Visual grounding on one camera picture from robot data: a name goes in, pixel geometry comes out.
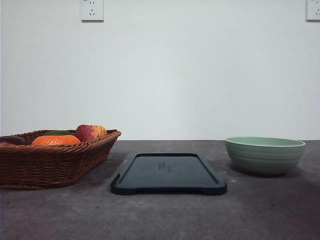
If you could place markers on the light green ceramic bowl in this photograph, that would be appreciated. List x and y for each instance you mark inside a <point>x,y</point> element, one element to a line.
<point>264,155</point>

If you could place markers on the brown wicker basket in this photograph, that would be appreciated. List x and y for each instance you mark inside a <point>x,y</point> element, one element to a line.
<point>34,167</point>

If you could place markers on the dark blue rectangular tray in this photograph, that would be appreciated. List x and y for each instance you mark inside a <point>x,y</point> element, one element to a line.
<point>167,173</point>

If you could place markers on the red yellow apple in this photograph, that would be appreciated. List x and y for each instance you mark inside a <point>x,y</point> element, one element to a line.
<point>90,132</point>

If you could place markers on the dark green avocado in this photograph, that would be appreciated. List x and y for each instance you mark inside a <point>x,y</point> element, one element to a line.
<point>58,133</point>

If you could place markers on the orange tangerine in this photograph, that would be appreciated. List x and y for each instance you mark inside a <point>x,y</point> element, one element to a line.
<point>55,140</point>

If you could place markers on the dark purple fruit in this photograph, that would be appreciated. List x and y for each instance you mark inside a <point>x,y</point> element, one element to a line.
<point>15,140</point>

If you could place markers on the white wall socket left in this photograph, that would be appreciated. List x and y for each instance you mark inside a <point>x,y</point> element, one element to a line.
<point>92,12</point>

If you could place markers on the white wall socket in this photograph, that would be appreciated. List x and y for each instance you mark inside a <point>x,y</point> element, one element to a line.
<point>313,11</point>
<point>92,12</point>

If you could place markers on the white wall socket right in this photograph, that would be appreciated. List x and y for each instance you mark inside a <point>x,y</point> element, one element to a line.
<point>313,11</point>

